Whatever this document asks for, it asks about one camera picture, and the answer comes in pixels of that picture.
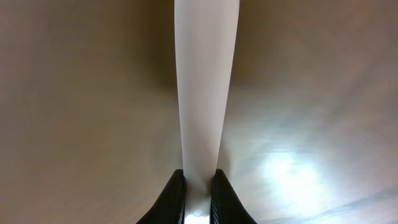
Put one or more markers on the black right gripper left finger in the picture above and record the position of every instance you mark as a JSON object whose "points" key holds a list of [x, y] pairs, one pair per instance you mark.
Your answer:
{"points": [[169, 208]]}

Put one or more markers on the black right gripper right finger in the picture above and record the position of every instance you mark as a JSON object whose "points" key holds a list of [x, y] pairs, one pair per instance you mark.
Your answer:
{"points": [[226, 208]]}

